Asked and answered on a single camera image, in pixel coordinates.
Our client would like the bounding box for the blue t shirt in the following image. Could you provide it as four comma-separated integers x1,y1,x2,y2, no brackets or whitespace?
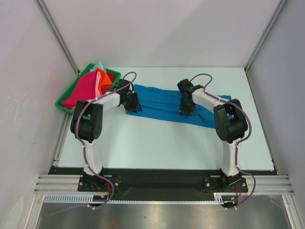
125,83,232,129

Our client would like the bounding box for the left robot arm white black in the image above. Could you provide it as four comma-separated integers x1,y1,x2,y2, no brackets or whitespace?
70,79,141,191

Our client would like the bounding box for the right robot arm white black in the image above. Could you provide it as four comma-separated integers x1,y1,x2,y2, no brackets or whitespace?
177,79,248,192

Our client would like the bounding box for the light pink t shirt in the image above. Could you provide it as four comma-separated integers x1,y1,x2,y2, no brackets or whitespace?
95,71,101,98

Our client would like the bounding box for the light teal t shirt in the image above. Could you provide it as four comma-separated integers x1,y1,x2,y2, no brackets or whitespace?
90,61,106,72

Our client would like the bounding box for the magenta t shirt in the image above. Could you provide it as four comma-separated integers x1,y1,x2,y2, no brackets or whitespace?
61,71,117,110

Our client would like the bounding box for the green plastic tray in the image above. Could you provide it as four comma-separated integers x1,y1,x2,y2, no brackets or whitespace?
55,62,121,114

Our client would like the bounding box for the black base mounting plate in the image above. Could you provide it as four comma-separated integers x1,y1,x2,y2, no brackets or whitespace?
47,167,279,201

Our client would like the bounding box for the white slotted cable duct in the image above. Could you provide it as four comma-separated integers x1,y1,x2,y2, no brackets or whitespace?
44,193,237,205

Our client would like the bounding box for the left rear aluminium post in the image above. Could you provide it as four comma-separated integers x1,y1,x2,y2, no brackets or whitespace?
35,0,80,75

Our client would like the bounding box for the aluminium post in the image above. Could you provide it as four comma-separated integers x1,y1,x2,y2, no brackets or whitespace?
244,0,289,73
35,0,80,75

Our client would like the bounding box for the aluminium frame rail front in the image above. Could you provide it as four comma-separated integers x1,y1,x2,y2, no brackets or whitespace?
34,175,294,195

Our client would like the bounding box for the right rear aluminium post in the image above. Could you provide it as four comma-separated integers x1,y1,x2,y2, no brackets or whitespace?
244,0,289,73

